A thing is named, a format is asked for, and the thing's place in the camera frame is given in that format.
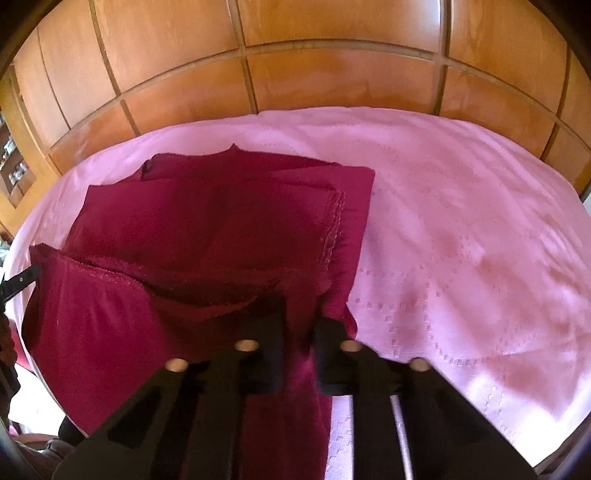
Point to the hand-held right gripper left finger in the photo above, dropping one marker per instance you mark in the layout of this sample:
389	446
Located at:
265	353

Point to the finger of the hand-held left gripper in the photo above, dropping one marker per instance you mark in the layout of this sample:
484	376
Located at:
21	280

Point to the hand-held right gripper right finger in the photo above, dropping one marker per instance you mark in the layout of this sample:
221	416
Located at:
332	362

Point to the maroon garment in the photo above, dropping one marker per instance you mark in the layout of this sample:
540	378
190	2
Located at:
184	258

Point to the wooden cabinet with shelves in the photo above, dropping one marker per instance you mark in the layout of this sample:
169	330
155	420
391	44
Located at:
16	161

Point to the group of small bottles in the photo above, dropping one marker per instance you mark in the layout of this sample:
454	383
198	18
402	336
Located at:
11	161

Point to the pink bed sheet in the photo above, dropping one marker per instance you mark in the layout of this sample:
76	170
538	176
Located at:
461	258

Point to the wooden wardrobe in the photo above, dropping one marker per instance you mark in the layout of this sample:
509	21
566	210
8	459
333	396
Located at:
300	60

